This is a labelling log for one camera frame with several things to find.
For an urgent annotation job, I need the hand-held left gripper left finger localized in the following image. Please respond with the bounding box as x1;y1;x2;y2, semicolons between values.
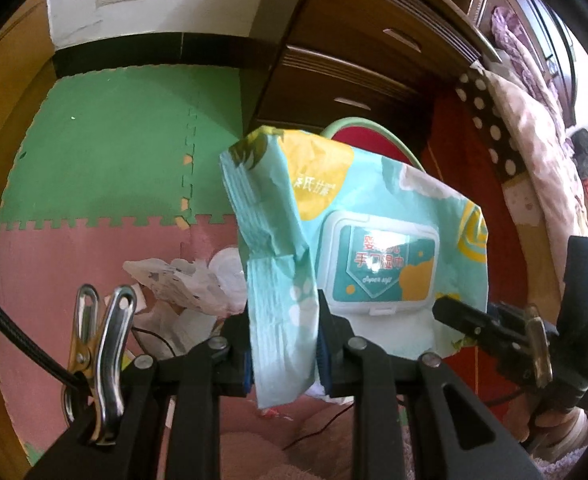
24;310;255;480

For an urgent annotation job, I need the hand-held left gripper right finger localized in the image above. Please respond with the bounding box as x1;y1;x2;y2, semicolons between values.
315;300;545;480

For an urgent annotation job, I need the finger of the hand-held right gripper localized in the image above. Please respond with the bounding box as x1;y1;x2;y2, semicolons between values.
431;296;530;361

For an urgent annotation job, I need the pink translucent packet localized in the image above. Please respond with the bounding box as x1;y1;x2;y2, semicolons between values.
136;307;217;357

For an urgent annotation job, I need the white printed plastic bag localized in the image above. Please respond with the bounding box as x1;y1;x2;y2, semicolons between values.
123;257;225;314

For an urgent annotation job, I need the teal wet wipes pack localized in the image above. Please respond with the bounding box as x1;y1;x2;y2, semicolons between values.
219;126;490;408

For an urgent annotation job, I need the red bin with green rim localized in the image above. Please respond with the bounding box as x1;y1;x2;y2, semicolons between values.
319;116;427;173

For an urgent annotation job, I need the silver metal spring clip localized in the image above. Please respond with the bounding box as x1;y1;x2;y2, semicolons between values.
63;284;138;443
524;317;555;388

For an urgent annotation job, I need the white rolled tissue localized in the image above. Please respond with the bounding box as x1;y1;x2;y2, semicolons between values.
208;247;249;306

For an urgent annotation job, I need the dark cloth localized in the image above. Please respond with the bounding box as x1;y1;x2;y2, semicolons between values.
571;129;588;181

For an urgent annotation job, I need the pale pink floral quilt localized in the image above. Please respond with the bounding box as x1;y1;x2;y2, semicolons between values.
484;72;588;281

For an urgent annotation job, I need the red bedspread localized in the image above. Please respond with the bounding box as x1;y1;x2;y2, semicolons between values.
421;90;575;321

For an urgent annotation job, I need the brown polka dot cloth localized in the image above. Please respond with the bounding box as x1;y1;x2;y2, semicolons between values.
456;67;530;186

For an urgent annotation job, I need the green foam mat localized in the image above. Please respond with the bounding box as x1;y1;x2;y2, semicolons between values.
0;65;255;233

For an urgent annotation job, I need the purple floral blanket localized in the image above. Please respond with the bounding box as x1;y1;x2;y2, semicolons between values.
490;5;577;126

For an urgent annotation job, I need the dark wooden nightstand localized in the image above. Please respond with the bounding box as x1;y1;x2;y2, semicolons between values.
244;0;500;133

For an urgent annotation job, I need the light wooden wardrobe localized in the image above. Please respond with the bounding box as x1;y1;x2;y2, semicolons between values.
0;0;60;461

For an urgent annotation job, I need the thick black cable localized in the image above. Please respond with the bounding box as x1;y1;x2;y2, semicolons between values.
0;280;87;391

